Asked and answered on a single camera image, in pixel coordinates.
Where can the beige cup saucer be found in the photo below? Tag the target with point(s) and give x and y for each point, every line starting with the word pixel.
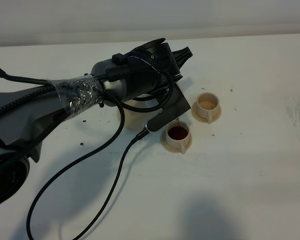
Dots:
pixel 166 145
pixel 205 115

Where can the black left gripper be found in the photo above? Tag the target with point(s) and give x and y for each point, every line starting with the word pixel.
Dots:
pixel 153 69

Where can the beige teacup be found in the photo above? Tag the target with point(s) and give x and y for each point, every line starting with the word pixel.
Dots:
pixel 178 136
pixel 208 100

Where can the far beige teacup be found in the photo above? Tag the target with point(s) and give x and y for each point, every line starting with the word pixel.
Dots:
pixel 208 100

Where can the beige teapot saucer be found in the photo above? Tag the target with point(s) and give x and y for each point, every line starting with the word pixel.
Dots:
pixel 134 121

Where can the near beige cup saucer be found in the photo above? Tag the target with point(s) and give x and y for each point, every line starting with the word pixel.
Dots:
pixel 166 145

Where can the far beige cup saucer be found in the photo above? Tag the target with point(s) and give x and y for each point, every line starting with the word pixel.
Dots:
pixel 205 115

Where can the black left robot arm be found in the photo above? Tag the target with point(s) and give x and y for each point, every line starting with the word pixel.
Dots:
pixel 28 116

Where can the near beige teacup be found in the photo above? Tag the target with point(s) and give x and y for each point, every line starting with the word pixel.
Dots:
pixel 178 136

